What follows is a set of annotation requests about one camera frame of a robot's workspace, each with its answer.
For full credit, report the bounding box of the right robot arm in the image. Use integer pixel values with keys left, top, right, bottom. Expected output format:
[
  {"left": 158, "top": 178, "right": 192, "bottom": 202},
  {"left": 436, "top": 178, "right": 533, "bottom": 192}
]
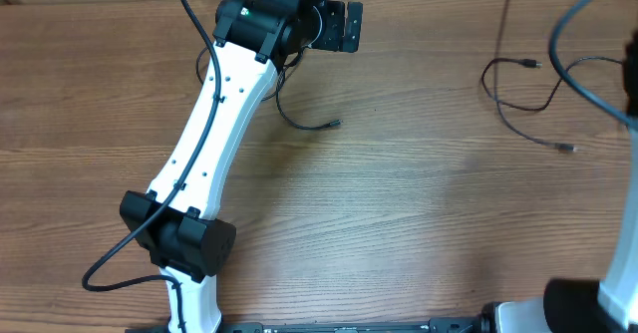
[{"left": 465, "top": 127, "right": 637, "bottom": 333}]

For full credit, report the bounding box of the black usb cable long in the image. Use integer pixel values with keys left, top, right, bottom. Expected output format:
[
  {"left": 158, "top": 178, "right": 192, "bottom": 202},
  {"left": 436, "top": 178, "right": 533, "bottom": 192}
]
[{"left": 479, "top": 0, "right": 627, "bottom": 154}]

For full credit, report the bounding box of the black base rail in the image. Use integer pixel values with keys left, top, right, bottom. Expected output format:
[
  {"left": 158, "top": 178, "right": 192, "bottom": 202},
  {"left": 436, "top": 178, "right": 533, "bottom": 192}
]
[{"left": 124, "top": 317, "right": 484, "bottom": 333}]

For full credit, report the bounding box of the black usb cable short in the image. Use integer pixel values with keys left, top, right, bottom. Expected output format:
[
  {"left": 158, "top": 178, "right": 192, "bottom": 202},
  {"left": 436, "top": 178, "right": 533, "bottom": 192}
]
[{"left": 194, "top": 46, "right": 343, "bottom": 133}]

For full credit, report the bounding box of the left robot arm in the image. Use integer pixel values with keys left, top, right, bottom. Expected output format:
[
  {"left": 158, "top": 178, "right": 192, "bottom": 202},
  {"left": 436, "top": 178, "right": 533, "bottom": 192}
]
[{"left": 120, "top": 0, "right": 363, "bottom": 332}]

